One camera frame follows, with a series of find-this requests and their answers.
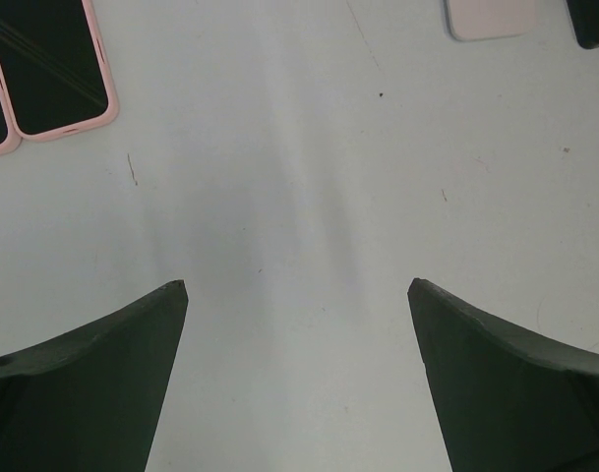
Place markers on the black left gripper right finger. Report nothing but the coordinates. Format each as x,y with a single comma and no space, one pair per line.
507,398

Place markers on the black folding phone stand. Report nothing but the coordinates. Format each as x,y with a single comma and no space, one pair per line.
584,16

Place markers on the silver folding phone stand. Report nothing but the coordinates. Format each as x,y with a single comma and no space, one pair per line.
471,20

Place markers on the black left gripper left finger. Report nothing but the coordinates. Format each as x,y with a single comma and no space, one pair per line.
90,399

